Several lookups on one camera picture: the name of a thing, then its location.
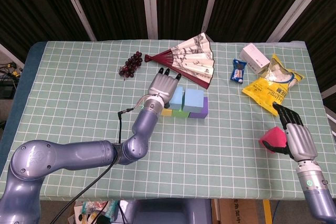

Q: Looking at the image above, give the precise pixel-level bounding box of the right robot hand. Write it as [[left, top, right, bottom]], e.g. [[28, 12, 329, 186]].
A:
[[263, 104, 318, 161]]

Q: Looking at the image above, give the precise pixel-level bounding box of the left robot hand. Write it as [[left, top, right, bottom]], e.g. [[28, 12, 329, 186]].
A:
[[148, 68, 182, 106]]

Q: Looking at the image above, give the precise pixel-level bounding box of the light blue foam cube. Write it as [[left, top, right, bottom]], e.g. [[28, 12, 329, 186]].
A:
[[169, 85, 185, 111], [182, 88, 205, 113]]

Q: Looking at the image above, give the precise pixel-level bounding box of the pink foam cube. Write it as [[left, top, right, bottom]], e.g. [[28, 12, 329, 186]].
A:
[[259, 126, 287, 154]]

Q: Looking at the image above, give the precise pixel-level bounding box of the green foam cube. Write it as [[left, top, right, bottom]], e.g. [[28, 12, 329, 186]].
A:
[[172, 109, 191, 119]]

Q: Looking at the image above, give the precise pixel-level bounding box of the purple foam cube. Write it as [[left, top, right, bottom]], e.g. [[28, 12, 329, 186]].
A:
[[188, 97, 209, 119]]

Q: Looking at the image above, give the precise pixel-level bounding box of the dark red grape bunch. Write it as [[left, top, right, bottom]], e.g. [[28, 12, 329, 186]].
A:
[[118, 51, 144, 79]]

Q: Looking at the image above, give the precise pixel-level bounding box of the painted paper folding fan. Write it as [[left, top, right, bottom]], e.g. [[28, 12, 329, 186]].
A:
[[144, 32, 215, 90]]

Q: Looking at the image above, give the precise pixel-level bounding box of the yellow snack bag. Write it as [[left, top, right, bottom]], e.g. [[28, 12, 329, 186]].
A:
[[241, 53, 305, 117]]

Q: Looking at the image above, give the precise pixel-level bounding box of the blue cookie packet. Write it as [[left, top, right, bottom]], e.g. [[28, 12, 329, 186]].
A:
[[230, 58, 248, 83]]

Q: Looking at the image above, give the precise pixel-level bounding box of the green checkered tablecloth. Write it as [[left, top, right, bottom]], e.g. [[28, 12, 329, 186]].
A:
[[0, 40, 336, 200]]

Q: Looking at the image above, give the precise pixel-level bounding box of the brown cardboard box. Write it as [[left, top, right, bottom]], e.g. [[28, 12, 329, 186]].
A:
[[217, 199, 266, 224]]

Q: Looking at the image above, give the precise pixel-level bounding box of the white cardboard box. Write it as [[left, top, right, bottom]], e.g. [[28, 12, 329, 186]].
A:
[[238, 43, 271, 74]]

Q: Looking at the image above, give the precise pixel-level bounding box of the grey blue robot torso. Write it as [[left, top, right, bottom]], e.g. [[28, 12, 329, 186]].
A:
[[125, 199, 212, 224]]

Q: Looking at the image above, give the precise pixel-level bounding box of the blue table pad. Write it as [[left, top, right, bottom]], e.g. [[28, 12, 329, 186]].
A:
[[0, 41, 48, 175]]

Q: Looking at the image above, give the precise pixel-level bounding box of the colourful printed package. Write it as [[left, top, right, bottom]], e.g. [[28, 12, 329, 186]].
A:
[[73, 200, 119, 224]]

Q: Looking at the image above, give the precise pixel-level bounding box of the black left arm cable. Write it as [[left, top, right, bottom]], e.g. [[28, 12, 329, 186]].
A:
[[49, 98, 148, 224]]

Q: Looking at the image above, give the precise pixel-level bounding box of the white metal frame post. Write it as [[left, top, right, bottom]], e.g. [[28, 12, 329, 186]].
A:
[[141, 0, 159, 40], [202, 0, 223, 35], [57, 0, 97, 41], [266, 0, 336, 43]]

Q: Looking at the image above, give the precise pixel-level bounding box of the tangled floor cable bundle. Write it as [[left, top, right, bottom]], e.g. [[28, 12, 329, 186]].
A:
[[0, 61, 24, 99]]

